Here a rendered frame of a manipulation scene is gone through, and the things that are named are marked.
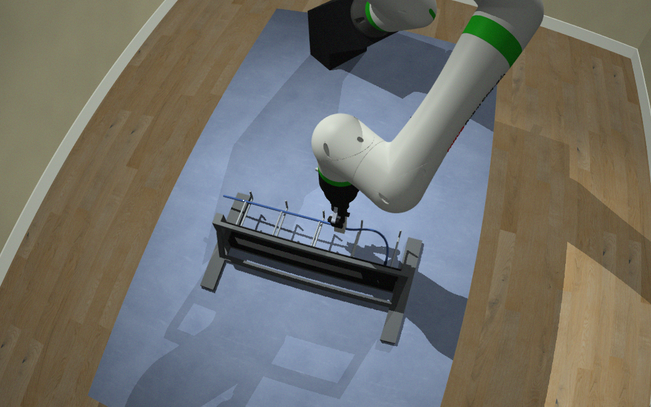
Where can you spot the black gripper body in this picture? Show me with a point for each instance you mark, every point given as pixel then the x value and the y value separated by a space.
pixel 339 203

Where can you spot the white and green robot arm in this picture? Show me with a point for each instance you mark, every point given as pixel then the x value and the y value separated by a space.
pixel 395 175

